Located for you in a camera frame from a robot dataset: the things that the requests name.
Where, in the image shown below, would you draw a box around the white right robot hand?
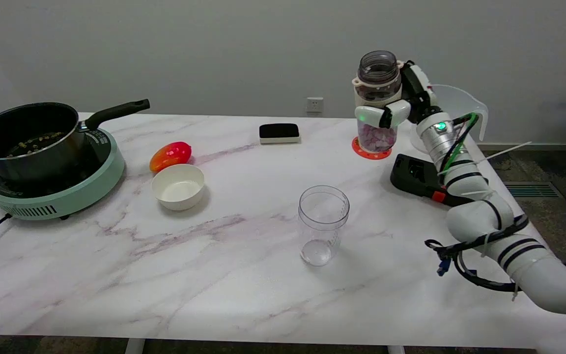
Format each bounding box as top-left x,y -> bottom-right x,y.
353,60 -> 441,129

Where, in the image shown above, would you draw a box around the clear plastic bottle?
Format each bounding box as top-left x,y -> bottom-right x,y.
356,50 -> 402,152

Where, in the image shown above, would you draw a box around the pink white candy pieces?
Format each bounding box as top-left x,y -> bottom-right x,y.
358,123 -> 396,151

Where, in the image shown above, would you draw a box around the clear plastic measuring cup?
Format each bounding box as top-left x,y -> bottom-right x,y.
298,185 -> 350,267

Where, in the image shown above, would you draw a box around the clear plastic pitcher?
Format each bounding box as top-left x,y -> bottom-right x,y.
409,84 -> 489,153

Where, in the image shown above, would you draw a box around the black device with orange button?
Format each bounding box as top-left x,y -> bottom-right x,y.
390,154 -> 480,207

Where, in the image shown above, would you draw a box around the white zip tie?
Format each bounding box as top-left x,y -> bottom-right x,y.
438,142 -> 532,175

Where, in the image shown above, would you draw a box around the black white eraser block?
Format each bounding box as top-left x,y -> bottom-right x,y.
259,123 -> 301,145

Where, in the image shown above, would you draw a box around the floor vent grille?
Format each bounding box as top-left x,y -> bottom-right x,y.
503,181 -> 565,200

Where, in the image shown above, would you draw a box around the red orange toy mango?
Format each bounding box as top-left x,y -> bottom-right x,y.
149,142 -> 193,174

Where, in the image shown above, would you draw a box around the white bowl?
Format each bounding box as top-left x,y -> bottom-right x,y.
151,164 -> 205,211

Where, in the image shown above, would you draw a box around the green induction cooker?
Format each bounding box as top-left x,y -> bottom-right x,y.
0,127 -> 126,221

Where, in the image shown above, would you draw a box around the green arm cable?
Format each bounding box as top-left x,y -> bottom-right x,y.
440,112 -> 480,173

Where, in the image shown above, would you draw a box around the red ring coaster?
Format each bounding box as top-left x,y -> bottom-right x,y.
352,136 -> 393,160

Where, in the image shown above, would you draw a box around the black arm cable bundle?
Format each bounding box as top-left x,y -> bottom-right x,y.
424,214 -> 529,292

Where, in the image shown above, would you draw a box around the black saucepan with handle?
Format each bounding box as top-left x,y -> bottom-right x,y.
0,99 -> 151,183

